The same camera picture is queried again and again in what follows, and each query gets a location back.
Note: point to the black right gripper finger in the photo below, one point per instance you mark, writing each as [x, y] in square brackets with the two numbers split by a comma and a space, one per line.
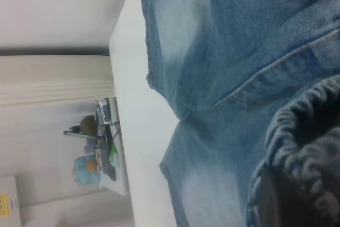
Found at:
[284, 203]

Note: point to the white desk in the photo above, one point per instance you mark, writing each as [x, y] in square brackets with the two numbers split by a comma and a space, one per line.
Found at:
[120, 173]

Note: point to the white cabinet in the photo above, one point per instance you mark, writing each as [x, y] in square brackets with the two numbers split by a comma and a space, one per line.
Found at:
[10, 184]

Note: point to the blue denim pants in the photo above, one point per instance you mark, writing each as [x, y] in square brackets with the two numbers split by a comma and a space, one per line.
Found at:
[225, 51]

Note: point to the yellow label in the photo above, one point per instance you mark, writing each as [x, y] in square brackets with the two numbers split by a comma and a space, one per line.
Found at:
[4, 205]

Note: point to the beige curtain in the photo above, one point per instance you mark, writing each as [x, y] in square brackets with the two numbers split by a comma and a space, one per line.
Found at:
[53, 78]

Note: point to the grey blue device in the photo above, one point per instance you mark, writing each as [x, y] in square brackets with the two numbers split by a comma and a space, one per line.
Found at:
[105, 111]

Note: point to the blue patterned bag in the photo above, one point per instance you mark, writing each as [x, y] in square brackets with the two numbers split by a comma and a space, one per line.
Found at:
[86, 171]

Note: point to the brown round object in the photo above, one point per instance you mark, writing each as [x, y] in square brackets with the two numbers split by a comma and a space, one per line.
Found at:
[88, 124]

